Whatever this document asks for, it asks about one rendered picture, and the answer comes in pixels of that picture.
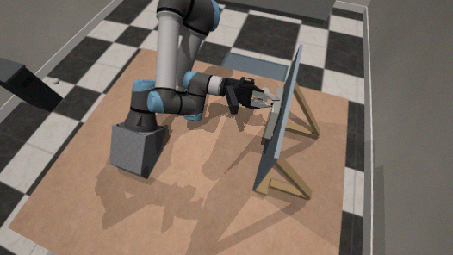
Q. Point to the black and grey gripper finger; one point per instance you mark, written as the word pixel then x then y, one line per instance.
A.
pixel 257 103
pixel 263 93

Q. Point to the grey picture frame with green panel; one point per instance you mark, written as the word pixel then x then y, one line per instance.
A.
pixel 274 114

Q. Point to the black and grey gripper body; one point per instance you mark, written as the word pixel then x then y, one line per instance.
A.
pixel 242 94

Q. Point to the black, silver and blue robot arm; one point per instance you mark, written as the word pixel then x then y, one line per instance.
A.
pixel 168 94

